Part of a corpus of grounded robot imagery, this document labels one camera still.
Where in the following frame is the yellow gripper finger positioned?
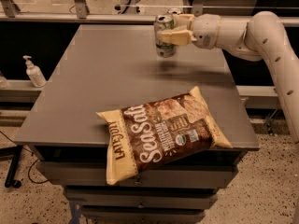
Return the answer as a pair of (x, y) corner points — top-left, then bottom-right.
(157, 29), (197, 46)
(173, 14), (194, 30)

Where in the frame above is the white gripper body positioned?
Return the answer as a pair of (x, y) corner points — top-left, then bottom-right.
(190, 14), (221, 49)

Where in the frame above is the green white 7up can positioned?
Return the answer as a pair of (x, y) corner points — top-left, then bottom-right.
(154, 14), (176, 58)

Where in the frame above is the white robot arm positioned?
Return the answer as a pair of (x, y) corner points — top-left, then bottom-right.
(157, 11), (299, 144)

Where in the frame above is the red coca-cola can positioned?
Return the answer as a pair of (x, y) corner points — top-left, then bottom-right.
(167, 7), (183, 15)

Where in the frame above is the grey drawer cabinet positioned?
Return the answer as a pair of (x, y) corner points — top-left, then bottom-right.
(15, 25), (259, 224)

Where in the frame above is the brown yellow chips bag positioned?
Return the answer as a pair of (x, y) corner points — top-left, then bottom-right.
(97, 87), (232, 185)

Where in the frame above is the white pump dispenser bottle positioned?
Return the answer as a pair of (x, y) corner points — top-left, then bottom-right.
(23, 55), (46, 88)

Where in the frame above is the black stand leg with wheel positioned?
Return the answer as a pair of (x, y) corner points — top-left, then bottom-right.
(0, 146), (22, 189)

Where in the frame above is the black floor cable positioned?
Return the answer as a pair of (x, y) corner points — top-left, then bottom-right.
(0, 131), (50, 185)

